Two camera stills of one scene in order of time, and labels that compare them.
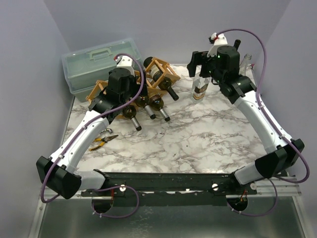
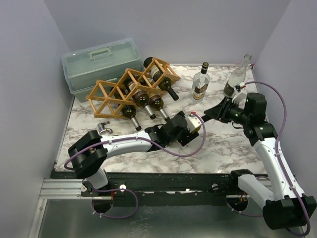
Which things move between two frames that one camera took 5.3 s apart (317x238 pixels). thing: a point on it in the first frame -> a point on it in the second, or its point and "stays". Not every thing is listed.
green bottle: [237, 44] -> [196, 130]
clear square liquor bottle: [199, 86] stays
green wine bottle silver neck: [156, 103] stays
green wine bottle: [130, 111] stays
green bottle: [166, 84] stays
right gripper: [195, 63] -> [225, 112]
